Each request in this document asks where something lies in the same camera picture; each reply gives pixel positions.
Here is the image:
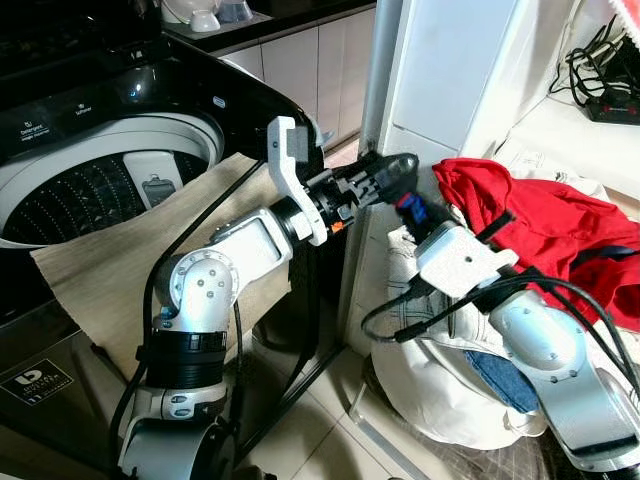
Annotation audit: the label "red garment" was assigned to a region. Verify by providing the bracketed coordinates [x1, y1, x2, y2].
[432, 157, 640, 333]

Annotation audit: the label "black white washer label sticker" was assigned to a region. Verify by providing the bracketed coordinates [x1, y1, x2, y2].
[0, 359, 74, 407]

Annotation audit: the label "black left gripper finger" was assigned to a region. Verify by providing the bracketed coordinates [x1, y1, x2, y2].
[362, 182, 416, 208]
[362, 152, 421, 187]

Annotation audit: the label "perforated steel washer drum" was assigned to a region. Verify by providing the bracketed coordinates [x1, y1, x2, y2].
[0, 150, 213, 247]

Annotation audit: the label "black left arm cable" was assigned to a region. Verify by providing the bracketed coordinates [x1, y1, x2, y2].
[108, 160, 269, 473]

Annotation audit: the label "brown checked floor mat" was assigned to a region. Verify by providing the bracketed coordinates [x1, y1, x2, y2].
[430, 430, 573, 480]

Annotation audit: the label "white tall cabinet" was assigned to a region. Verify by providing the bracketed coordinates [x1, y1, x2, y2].
[358, 0, 593, 169]

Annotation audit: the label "beige cloth sheet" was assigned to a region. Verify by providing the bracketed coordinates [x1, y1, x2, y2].
[30, 153, 301, 383]

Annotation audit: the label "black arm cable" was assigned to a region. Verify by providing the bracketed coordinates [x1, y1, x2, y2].
[108, 160, 269, 473]
[360, 275, 640, 403]

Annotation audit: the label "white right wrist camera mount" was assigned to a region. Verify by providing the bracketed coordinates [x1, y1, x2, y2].
[414, 221, 522, 300]

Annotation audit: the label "black power strip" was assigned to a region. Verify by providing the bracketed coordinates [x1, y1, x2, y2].
[584, 94, 640, 127]

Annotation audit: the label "pink towel with white trim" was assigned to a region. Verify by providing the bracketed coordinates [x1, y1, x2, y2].
[607, 0, 640, 50]

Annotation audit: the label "black top-load washing machine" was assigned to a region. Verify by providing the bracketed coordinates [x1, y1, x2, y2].
[0, 0, 346, 477]

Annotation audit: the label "white fabric laundry bag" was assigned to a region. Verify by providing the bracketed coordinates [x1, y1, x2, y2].
[368, 138, 640, 453]

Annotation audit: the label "white ceramic cup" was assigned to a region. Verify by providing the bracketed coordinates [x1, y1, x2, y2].
[187, 8, 224, 34]

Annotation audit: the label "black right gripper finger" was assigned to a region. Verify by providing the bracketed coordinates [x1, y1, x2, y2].
[395, 190, 430, 230]

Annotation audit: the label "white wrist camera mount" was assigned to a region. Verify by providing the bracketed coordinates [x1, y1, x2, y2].
[265, 115, 331, 247]
[414, 221, 522, 300]

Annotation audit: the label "blue denim jeans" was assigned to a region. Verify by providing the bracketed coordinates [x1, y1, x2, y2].
[463, 349, 542, 415]

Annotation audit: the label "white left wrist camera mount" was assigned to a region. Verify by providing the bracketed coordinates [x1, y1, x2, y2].
[265, 115, 331, 247]

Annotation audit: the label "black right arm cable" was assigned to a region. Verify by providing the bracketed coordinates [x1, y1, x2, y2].
[360, 275, 640, 403]

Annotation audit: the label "black tangled power cables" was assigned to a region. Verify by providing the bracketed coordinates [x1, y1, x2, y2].
[547, 14, 640, 107]

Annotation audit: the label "white kitchen counter cabinet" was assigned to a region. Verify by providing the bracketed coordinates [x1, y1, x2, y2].
[163, 0, 378, 143]

